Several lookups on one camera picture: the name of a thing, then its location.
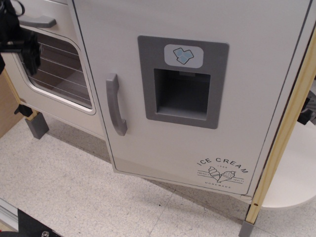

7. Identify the grey ice dispenser panel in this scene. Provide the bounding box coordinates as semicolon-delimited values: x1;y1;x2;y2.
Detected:
138;36;229;129

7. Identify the wooden right frame post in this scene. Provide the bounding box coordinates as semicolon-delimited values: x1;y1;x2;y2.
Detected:
245;30;316;224

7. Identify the black clamp right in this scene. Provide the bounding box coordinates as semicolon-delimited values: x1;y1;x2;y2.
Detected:
297;80;316;125

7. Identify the white toy fridge door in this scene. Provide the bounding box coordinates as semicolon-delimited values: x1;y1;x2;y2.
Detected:
71;0;312;196

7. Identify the white toy kitchen cabinet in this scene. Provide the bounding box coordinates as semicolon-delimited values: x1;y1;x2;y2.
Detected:
0;0;316;200

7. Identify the white round table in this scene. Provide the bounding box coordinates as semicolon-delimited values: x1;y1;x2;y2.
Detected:
262;121;316;210

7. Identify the black clamp knob left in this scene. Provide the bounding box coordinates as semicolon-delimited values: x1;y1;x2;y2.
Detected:
14;104;33;117

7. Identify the wooden left side panel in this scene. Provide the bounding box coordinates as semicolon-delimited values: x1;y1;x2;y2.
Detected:
0;70;23;137

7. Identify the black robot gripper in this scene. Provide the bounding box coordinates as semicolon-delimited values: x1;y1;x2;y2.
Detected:
0;9;41;76

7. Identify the aluminium rail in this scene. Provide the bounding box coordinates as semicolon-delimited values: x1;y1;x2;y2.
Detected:
0;198;18;231

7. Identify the white toy oven door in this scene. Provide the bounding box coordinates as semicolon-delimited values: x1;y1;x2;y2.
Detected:
3;26;105;139

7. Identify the grey left foot cap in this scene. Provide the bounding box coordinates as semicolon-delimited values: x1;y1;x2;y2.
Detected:
25;113;49;139

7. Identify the grey foot cap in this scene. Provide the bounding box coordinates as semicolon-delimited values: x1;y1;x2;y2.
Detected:
238;221;254;237
25;113;49;139

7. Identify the grey oven door handle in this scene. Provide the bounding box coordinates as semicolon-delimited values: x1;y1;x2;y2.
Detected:
18;15;56;28

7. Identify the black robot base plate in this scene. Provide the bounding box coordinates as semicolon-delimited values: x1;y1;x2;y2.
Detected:
0;209;62;237

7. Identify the grey fridge door handle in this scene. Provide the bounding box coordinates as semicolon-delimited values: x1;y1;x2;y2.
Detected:
106;73;127;136

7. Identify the grey right foot cap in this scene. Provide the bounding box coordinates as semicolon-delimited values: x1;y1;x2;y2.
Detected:
238;221;254;237

